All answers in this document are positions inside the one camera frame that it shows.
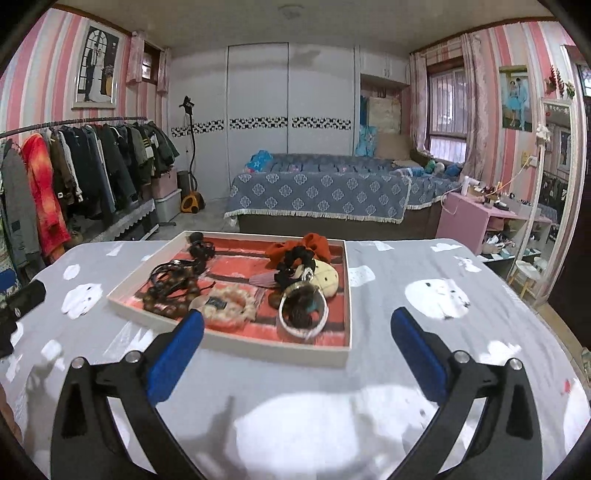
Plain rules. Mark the barred window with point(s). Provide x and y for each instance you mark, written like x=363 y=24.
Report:
x=448 y=115

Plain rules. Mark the teal hanging cloth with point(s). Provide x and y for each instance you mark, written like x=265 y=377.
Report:
x=367 y=141

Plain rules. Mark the cream scrunchie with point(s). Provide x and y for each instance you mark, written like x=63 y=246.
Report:
x=231 y=309

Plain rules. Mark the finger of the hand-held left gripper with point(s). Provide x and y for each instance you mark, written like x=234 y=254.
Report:
x=7 y=281
x=28 y=299

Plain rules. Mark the small black scrunchie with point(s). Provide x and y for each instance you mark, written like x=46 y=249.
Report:
x=202 y=247

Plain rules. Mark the black scrunchie with white ornament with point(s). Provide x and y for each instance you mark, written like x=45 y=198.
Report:
x=291 y=265

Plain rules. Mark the metal clothes rack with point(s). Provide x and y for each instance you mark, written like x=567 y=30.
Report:
x=69 y=122

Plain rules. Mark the white framed mirror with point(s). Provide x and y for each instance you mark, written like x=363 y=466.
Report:
x=554 y=207

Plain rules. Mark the white lace cloth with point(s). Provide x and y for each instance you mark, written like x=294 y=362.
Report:
x=124 y=217

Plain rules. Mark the grey printed bedsheet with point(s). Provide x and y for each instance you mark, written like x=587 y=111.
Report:
x=415 y=332

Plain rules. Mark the person's left forearm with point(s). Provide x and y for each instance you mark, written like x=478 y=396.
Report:
x=8 y=415

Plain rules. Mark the pink curtain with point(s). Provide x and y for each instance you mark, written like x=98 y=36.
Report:
x=420 y=101
x=473 y=106

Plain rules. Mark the pink storage box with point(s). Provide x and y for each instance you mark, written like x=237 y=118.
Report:
x=167 y=184

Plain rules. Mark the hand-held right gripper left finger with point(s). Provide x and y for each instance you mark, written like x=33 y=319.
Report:
x=178 y=355

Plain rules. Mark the wall poster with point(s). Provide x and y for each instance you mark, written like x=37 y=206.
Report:
x=515 y=99

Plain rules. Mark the small window with curtain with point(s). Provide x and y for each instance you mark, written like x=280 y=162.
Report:
x=147 y=64

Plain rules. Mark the white tray with red lining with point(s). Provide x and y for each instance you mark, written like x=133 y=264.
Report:
x=231 y=341

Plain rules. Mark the red artificial flowers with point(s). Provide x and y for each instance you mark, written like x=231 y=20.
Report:
x=558 y=83

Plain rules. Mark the white sliding door wardrobe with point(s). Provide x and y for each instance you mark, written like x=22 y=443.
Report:
x=277 y=92

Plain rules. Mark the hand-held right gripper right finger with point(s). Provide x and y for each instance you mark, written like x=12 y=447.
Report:
x=418 y=355

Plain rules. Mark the blue bag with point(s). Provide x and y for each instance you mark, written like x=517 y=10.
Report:
x=259 y=161

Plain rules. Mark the watch with grey band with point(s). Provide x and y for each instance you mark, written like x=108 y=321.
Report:
x=302 y=334

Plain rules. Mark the bed with blue patterned cover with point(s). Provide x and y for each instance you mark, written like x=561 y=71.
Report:
x=323 y=196

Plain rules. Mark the black garment steamer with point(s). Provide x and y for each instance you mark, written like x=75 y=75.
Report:
x=188 y=184

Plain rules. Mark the framed wedding picture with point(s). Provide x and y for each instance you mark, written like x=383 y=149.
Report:
x=98 y=64

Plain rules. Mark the row of hanging clothes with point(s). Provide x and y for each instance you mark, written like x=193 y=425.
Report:
x=92 y=170

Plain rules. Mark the pink desk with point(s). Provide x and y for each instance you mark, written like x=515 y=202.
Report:
x=461 y=217

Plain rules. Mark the orange scrunchie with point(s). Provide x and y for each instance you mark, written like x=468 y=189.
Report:
x=300 y=247

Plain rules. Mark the cream and teal plush toy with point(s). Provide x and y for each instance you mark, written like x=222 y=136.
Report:
x=326 y=277

